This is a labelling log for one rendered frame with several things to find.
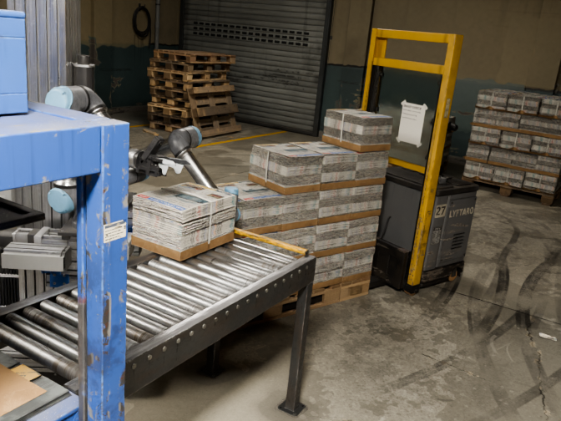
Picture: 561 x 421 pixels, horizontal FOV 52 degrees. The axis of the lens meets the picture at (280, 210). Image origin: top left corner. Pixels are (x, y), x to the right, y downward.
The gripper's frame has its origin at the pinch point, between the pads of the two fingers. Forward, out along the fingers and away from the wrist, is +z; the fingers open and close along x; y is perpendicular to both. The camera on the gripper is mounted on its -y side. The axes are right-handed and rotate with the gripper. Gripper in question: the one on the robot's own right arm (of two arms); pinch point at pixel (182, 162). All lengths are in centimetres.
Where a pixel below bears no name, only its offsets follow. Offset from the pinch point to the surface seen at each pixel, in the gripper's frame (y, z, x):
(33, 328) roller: 53, -10, 62
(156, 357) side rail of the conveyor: 55, 28, 50
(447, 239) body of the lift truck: 51, 88, -249
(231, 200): 17.5, 5.1, -38.7
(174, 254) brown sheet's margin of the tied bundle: 39.8, -3.8, -8.6
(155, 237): 35.3, -14.8, -10.7
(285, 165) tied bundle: 6, -3, -122
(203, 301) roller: 47, 25, 16
